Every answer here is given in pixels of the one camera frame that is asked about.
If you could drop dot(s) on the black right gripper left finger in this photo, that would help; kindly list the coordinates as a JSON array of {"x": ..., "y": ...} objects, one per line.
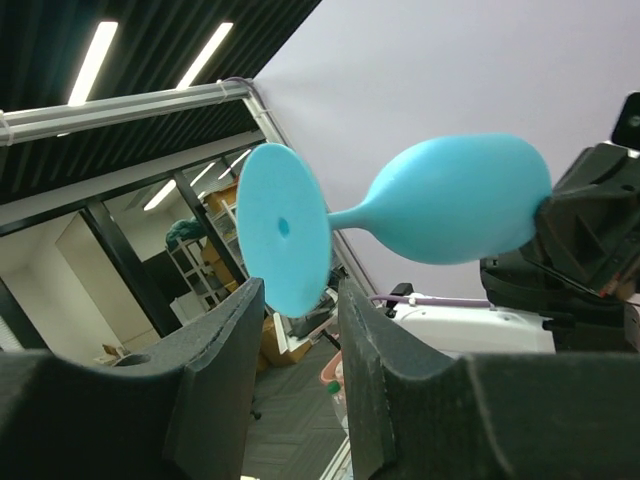
[{"x": 179, "y": 409}]

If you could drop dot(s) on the aluminium frame beam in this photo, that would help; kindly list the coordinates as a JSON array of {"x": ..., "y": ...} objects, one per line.
[{"x": 30, "y": 125}]

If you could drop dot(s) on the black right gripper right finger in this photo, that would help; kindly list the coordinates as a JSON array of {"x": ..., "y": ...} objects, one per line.
[{"x": 414, "y": 413}]

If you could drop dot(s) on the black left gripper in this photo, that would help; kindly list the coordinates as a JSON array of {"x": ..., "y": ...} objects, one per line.
[{"x": 582, "y": 266}]

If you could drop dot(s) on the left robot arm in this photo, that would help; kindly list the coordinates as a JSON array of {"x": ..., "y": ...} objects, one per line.
[{"x": 458, "y": 326}]

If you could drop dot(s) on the storage shelf unit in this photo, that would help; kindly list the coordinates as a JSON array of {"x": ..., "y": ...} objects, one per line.
[{"x": 205, "y": 247}]

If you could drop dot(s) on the blue plastic wine glass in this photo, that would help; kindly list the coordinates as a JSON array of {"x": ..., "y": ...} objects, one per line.
[{"x": 446, "y": 201}]

